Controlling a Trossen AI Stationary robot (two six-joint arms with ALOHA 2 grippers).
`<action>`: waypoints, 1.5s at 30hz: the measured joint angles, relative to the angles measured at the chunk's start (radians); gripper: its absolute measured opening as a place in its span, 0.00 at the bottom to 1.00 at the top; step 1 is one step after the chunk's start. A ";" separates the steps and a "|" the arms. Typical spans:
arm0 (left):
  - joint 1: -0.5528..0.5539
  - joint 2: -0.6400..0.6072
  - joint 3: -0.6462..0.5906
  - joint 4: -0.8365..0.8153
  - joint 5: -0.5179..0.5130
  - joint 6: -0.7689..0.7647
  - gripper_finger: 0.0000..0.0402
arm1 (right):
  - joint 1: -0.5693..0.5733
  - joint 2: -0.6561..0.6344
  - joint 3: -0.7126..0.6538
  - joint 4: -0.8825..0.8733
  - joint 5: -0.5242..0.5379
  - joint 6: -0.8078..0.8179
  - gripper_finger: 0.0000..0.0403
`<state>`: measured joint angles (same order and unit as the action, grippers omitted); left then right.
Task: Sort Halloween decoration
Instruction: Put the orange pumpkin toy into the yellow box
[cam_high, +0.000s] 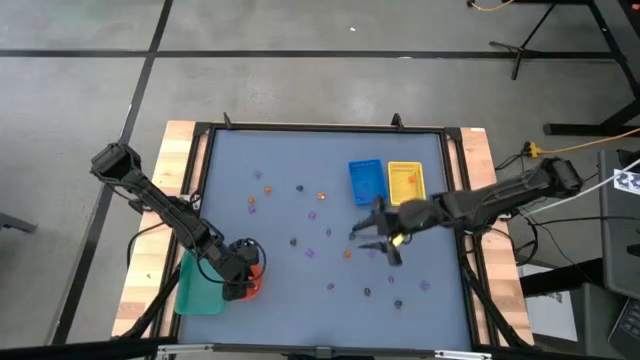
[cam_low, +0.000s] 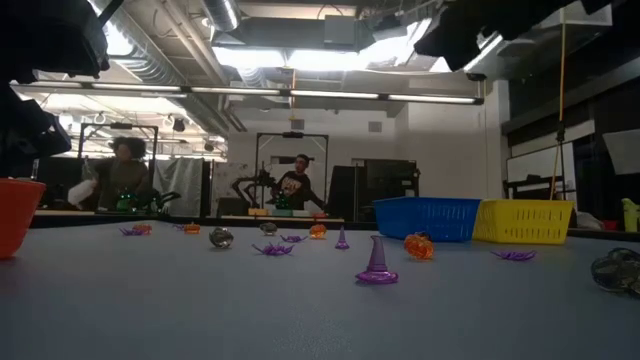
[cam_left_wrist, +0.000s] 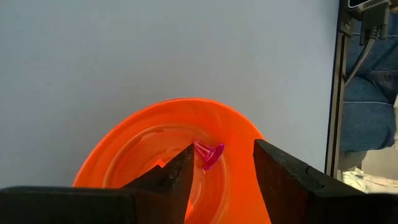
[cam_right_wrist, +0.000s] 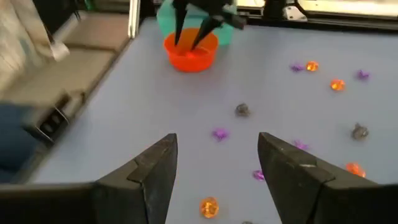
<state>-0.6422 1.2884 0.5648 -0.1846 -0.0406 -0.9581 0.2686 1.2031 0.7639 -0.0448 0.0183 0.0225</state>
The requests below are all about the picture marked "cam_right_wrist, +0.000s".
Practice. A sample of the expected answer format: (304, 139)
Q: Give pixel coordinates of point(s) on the metal mounting plate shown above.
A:
(295, 14)

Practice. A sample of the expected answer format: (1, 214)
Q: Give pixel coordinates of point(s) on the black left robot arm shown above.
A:
(275, 9)

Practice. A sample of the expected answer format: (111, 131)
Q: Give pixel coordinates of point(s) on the dark translucent plastic skull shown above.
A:
(242, 110)
(359, 131)

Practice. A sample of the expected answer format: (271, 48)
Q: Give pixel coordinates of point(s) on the teal plastic tray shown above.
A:
(227, 34)

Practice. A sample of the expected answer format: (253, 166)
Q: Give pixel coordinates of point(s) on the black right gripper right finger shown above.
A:
(326, 202)

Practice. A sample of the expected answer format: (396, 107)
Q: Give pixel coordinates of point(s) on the orange translucent plastic pumpkin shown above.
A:
(355, 169)
(209, 207)
(337, 84)
(312, 66)

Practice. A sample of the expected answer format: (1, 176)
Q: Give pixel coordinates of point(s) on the black table frame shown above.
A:
(342, 24)

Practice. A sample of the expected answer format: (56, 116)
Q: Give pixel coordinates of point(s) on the person's leg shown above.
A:
(15, 140)

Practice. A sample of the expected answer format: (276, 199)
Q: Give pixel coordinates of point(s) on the orange plastic bowl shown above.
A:
(191, 59)

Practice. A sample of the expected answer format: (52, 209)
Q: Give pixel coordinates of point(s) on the purple plastic witch hat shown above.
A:
(258, 175)

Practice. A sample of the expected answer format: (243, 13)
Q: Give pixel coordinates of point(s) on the white tag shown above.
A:
(60, 51)

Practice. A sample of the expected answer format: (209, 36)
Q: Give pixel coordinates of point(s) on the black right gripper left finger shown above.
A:
(93, 202)

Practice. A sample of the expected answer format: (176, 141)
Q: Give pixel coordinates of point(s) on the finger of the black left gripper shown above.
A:
(179, 21)
(205, 32)

